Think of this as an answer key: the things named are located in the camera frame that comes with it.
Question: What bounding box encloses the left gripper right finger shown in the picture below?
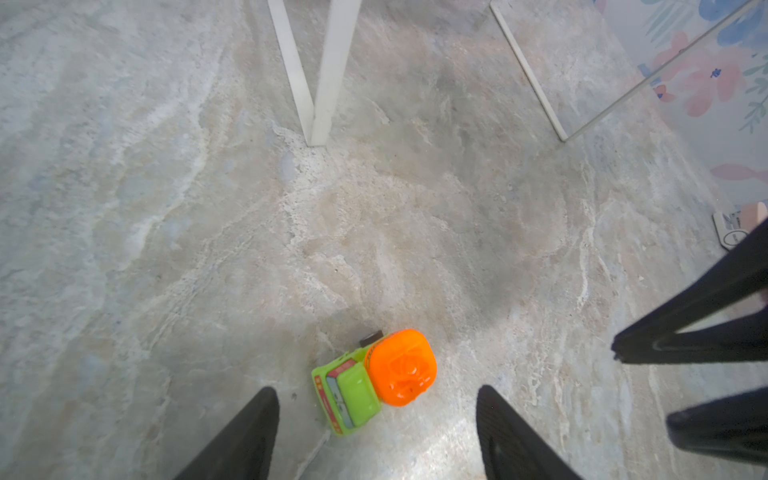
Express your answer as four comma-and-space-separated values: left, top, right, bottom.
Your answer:
476, 385, 580, 480

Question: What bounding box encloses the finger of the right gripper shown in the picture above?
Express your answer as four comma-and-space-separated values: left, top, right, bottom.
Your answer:
612, 222, 767, 364
666, 387, 767, 466

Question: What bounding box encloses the green orange toy truck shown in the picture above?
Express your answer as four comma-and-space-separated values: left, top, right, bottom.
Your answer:
311, 329, 438, 437

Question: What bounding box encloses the wooden two-tier white-frame shelf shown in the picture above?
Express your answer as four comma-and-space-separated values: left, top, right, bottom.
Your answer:
266, 0, 763, 148

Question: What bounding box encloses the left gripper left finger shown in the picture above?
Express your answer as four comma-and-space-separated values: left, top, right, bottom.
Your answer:
175, 387, 280, 480

